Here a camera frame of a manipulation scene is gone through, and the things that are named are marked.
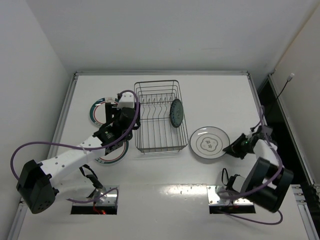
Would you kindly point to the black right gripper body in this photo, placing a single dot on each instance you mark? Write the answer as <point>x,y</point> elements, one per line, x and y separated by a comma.
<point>236,144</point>

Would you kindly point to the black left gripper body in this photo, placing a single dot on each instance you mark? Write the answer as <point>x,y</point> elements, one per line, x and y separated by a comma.
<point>109,110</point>

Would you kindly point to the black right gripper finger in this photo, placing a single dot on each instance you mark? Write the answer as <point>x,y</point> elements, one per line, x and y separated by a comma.
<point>237,155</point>
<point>234,147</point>

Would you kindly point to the white plate grey rim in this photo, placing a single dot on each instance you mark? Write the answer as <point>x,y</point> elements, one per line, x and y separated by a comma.
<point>208,142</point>

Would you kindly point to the small blue floral plate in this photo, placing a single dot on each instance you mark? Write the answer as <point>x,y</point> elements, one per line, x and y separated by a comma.
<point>176,113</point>

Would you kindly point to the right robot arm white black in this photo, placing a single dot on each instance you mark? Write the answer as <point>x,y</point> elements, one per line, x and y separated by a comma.
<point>268,181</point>

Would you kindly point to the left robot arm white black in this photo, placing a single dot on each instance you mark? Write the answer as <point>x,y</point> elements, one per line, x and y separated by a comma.
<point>38,181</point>

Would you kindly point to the green rimmed plate upper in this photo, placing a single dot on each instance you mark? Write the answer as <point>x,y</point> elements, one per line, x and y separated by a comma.
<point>97,112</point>

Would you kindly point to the green rimmed plate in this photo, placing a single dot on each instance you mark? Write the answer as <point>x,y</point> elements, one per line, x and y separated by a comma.
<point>97,112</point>
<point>115,156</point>

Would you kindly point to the green rimmed plate lower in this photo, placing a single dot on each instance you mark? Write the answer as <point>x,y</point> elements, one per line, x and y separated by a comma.
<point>115,156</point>

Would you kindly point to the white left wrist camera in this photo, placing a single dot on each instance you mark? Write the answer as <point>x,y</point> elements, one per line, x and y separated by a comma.
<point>125,100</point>

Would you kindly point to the grey wire dish rack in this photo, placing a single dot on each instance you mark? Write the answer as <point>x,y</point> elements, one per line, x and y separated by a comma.
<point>156,134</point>

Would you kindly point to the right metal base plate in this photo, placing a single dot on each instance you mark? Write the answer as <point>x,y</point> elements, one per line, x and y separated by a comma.
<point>214,200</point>

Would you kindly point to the metal base plate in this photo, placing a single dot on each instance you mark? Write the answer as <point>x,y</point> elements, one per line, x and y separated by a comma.
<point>214,200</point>
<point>106,196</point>

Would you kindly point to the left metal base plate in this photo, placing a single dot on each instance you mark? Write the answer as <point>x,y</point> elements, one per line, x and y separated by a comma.
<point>106,196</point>

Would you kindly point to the black cable white plug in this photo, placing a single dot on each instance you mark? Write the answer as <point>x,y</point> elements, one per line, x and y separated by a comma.
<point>289,78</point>

